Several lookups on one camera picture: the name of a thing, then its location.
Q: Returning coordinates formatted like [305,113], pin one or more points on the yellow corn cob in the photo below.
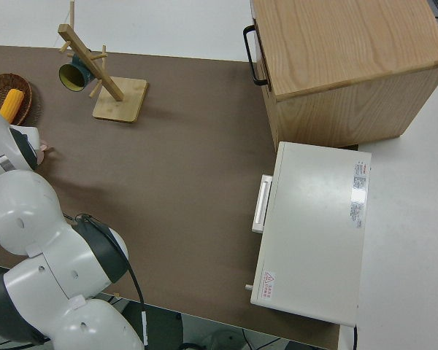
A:
[11,104]

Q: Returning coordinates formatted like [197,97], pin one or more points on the light wooden cabinet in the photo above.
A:
[350,54]

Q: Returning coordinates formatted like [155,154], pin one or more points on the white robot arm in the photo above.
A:
[29,273]

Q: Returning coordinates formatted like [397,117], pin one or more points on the brown table mat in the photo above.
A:
[186,164]

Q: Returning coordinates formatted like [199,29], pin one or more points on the white toaster oven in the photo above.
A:
[314,226]

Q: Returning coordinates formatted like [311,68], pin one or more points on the wooden mug tree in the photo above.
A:
[124,102]

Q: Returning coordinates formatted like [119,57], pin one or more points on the pink mug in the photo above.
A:
[43,153]

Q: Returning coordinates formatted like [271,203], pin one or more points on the dark blue mug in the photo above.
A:
[73,74]

